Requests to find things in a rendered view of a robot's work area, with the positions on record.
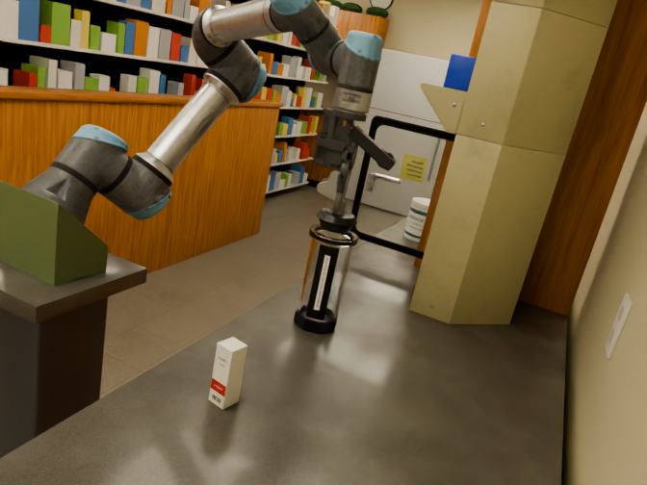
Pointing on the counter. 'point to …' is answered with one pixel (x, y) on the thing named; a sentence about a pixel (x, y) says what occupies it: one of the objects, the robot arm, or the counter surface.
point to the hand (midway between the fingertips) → (339, 206)
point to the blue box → (459, 72)
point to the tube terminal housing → (504, 162)
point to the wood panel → (587, 159)
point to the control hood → (446, 104)
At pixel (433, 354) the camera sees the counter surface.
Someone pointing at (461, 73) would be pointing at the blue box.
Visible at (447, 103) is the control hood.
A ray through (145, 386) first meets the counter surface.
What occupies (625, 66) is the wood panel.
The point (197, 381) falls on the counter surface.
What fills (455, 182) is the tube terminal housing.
